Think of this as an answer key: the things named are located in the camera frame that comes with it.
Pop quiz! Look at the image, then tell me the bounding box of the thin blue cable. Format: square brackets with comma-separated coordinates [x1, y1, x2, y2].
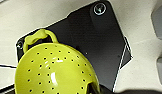
[0, 64, 17, 70]

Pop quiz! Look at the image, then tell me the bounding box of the silver base screw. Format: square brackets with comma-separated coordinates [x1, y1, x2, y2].
[93, 2, 107, 16]
[16, 41, 25, 50]

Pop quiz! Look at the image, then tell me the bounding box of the black and grey robot base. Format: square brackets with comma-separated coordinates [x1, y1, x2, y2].
[15, 0, 134, 93]

